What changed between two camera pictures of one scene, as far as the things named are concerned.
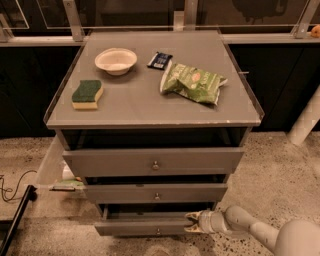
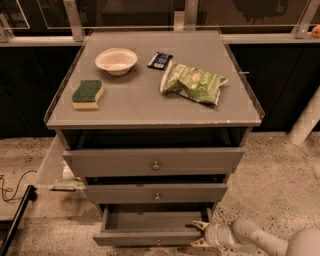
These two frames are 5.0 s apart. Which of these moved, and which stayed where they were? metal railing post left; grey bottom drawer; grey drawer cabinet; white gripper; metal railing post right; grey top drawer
Moved: white gripper; grey bottom drawer
Stayed: metal railing post right; grey drawer cabinet; grey top drawer; metal railing post left
